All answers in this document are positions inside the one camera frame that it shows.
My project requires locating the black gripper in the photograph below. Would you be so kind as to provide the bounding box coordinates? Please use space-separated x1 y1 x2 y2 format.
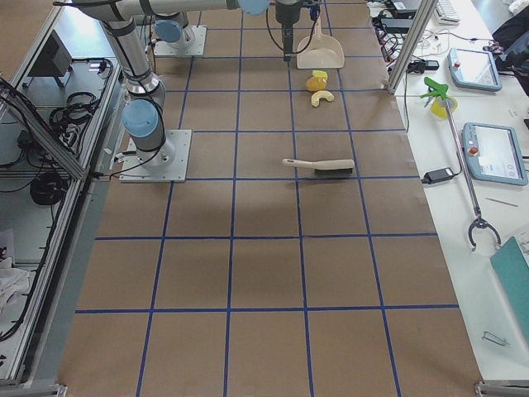
275 0 301 62

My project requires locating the beige plastic dustpan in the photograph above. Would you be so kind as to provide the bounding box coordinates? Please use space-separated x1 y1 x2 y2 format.
296 17 345 69

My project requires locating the yellow green sponge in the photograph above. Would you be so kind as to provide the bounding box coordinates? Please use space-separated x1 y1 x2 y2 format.
312 70 328 79

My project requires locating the orange yellow toy potato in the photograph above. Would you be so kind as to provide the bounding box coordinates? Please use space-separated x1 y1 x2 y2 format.
305 76 327 92

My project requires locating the cream curved bread piece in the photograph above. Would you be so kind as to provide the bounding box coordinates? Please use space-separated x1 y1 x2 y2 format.
311 90 335 108

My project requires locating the beige hand brush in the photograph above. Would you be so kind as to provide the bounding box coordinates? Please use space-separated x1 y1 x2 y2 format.
282 159 355 175

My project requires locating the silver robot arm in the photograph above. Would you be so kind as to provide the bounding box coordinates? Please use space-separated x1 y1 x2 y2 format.
145 1 304 62
53 1 269 171

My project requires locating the yellow tape roll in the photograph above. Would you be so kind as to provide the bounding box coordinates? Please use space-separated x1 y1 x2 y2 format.
430 97 458 119

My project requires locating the upper teach pendant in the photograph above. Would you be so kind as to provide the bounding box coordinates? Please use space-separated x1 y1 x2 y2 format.
447 48 503 92

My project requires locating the teach pendant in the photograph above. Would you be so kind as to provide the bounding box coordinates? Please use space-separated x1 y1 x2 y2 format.
462 122 528 186
447 48 503 92

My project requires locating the black power adapter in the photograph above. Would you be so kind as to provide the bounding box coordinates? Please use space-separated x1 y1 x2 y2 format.
422 167 455 184

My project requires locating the lower teach pendant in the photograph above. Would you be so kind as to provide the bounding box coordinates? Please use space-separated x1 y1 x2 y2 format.
462 122 528 186

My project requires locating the black control box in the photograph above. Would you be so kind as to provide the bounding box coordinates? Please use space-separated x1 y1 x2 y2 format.
23 30 73 87

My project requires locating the teal notebook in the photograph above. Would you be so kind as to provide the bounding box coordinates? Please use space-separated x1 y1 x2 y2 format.
490 237 528 341

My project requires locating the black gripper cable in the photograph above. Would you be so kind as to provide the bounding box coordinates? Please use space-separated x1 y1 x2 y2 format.
264 3 290 54

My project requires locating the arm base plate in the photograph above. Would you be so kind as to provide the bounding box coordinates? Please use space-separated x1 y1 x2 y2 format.
118 130 193 183
154 25 207 58

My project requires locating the aluminium frame post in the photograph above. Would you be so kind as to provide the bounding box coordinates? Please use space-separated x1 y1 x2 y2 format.
386 0 437 94

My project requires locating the green handled reacher grabber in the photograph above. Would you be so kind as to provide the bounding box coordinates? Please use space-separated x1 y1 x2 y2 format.
422 77 502 251

